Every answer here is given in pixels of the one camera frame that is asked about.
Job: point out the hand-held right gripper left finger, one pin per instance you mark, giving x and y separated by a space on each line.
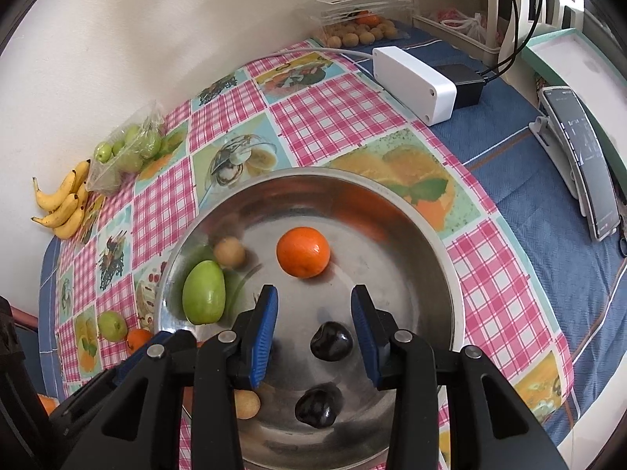
259 342

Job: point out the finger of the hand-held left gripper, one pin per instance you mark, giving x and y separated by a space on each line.
93 396

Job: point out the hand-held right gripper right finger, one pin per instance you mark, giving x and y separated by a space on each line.
365 342

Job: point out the dark purple plum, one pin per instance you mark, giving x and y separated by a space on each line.
317 404
332 341

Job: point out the small mandarin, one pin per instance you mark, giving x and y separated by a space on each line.
47 404
139 340

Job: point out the small tan round fruit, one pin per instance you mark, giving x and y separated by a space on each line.
247 404

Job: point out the small green fruit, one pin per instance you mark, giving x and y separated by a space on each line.
112 325

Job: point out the large green mango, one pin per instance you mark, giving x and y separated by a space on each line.
203 292

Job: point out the round metal plate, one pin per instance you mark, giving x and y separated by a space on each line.
382 264

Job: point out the brown kiwi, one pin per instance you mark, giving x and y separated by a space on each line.
229 252

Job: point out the large orange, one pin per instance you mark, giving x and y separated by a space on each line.
302 252

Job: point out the yellow banana bunch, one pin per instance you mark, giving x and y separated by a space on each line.
63 205

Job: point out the clear plastic bag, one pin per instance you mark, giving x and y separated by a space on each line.
105 176

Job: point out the checkered fruit-print tablecloth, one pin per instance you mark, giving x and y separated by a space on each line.
313 127

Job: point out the pile of green jujubes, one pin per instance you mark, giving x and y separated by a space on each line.
132 149

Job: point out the white phone stand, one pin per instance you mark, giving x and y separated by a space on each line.
553 152

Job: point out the white power box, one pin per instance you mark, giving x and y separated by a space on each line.
416 78

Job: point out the black power adapter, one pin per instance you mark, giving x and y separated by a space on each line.
463 83

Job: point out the black phone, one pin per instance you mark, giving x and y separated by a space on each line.
583 156

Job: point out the pile of tan longans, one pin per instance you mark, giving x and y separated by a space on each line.
362 35

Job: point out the orange in plastic box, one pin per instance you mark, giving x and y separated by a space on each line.
368 19

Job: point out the pink plastic bag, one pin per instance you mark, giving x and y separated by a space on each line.
460 22

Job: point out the clear plastic fruit box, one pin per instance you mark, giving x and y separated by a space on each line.
362 7

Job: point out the teal edged box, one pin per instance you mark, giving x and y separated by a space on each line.
563 54

